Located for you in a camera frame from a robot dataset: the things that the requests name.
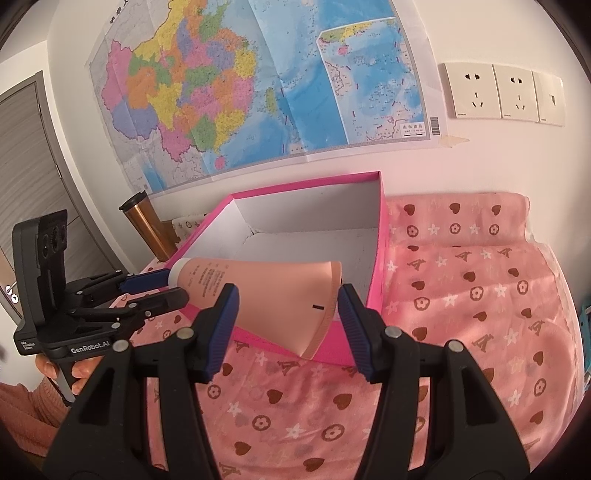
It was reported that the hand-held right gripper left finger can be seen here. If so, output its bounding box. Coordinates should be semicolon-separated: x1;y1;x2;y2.
44;282;241;480

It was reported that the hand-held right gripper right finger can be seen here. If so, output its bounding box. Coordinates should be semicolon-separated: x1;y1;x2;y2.
337;282;532;480

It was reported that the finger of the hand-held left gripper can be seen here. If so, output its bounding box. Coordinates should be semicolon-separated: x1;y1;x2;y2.
76;270;171;301
74;286;189;320

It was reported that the pink cream tube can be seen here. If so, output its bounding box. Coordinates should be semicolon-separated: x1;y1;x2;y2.
167;257;343;361

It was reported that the pink cardboard box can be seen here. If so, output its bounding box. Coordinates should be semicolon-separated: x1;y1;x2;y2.
143;171;391;367

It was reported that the person's left forearm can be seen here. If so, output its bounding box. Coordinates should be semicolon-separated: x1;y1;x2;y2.
0;376;72;446

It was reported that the person's left hand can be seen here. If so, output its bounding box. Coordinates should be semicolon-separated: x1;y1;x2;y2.
36;356;101;395

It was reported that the copper travel tumbler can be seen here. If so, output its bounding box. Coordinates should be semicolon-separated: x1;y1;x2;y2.
119;191;178;261

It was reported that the pink printed cloth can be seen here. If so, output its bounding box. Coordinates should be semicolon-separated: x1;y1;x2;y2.
129;191;585;480

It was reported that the grey door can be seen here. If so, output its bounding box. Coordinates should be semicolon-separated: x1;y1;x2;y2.
0;71;127;333

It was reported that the colourful wall map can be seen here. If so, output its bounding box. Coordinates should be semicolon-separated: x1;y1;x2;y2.
88;0;446;195

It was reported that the white wall socket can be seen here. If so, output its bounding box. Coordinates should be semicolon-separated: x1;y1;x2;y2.
438;61;502;120
492;64;540;123

